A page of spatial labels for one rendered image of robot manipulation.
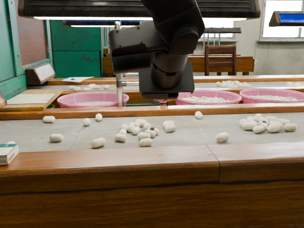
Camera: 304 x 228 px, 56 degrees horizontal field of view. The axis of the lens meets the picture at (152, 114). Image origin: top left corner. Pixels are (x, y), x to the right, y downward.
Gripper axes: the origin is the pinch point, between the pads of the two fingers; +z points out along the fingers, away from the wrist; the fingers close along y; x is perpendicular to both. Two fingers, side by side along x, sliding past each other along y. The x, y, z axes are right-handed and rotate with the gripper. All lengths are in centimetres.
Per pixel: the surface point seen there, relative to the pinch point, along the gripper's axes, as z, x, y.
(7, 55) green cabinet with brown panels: 36, -38, 51
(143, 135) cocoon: 13.0, 3.6, 3.6
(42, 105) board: 31.4, -14.8, 34.8
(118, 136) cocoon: 12.7, 3.8, 9.7
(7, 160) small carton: -1.7, 12.7, 29.5
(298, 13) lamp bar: 45, -66, -75
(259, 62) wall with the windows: 420, -293, -264
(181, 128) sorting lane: 20.9, -1.0, -7.8
